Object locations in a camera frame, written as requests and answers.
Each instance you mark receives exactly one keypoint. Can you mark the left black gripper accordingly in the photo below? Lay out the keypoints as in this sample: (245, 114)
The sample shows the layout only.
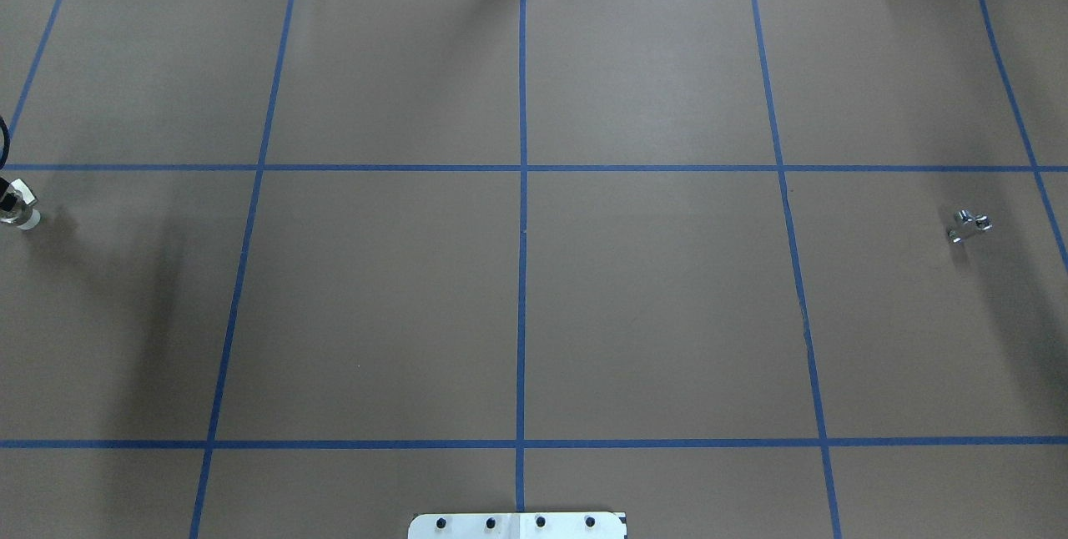
(7, 201)

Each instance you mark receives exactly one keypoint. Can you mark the white PPR pipe fitting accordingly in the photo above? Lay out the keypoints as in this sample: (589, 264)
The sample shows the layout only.
(27, 217)

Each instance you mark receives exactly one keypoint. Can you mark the chrome angle valve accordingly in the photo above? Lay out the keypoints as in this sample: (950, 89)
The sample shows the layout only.
(966, 225)

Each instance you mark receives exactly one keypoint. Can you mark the brown paper table mat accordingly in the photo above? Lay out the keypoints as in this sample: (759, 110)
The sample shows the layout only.
(313, 268)

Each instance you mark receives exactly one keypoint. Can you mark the white camera pole with base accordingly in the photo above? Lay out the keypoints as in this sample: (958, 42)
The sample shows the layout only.
(552, 524)

